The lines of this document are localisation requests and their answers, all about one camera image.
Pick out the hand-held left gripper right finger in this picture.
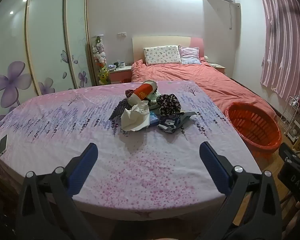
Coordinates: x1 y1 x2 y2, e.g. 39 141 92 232
197 141 283 240

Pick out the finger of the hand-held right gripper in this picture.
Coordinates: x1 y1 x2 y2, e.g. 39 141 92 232
279 142 300 167

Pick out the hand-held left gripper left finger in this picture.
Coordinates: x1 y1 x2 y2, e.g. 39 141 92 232
15 142 100 240

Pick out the orange plastic basket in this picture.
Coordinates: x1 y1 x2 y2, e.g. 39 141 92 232
225 102 282 158

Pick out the grey blue wrapper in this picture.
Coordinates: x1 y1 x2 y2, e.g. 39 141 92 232
157 111 197 133

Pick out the black dotted wrapper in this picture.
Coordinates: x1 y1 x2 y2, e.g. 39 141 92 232
109 97 130 120

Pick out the white plastic bag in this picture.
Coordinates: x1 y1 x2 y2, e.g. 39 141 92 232
121 101 150 132

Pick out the black floral bag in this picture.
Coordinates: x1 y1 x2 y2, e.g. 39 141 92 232
156 94 182 117

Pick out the small blue packet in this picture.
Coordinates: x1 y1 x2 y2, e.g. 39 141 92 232
149 111 160 126

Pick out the white green bag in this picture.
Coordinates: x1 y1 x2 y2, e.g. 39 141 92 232
147 94 163 110

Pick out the table with pink floral cloth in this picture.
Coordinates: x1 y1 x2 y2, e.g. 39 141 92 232
0 80 263 218

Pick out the white smartphone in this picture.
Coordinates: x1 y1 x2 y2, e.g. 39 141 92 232
0 134 9 157

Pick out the bed with pink duvet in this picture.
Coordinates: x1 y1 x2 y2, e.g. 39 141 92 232
131 57 278 120

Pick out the pink white nightstand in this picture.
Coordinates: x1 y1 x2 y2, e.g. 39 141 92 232
109 66 133 84
209 62 227 75

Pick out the pink striped curtain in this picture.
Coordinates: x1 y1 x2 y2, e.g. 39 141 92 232
259 0 300 103

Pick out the column of plush toys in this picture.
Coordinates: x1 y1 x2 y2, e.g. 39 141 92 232
91 36 110 85

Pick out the pink striped pillow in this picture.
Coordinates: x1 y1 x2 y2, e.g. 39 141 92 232
179 45 201 65

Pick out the white floral pillow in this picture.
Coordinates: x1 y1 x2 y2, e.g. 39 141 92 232
143 45 182 66

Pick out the floral sliding door wardrobe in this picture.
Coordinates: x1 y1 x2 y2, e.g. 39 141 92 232
0 0 95 128

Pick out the cream pink headboard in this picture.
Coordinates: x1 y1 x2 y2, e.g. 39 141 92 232
132 35 205 64

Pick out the white wire rack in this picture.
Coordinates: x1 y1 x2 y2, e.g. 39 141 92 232
280 96 300 135

